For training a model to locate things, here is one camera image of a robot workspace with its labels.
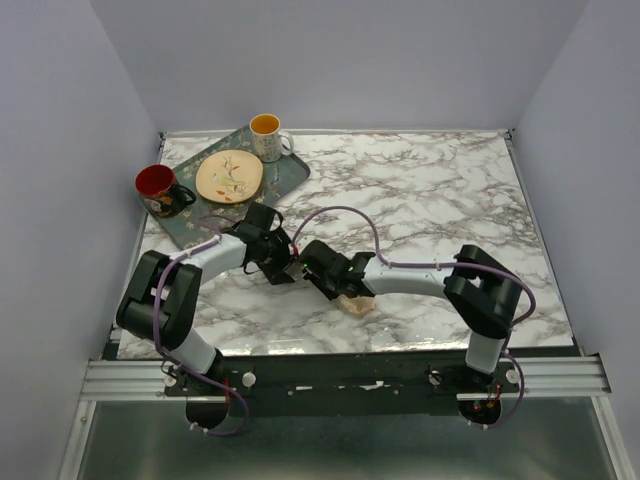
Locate peach cloth napkin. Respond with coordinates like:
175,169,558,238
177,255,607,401
335,295,376,318

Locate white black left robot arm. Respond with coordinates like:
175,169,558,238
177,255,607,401
116,202,294,395

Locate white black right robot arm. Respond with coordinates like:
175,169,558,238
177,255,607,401
299,240,524,392

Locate white mug yellow inside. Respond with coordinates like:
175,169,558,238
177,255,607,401
249,114,294,164

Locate black mug red inside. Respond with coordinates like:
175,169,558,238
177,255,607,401
135,164,197,218

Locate cream bird plate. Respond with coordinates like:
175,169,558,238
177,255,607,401
195,150,264,205

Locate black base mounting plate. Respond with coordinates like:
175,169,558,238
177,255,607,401
164,350,521,427

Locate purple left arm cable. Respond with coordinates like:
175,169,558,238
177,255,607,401
152,213,251,436

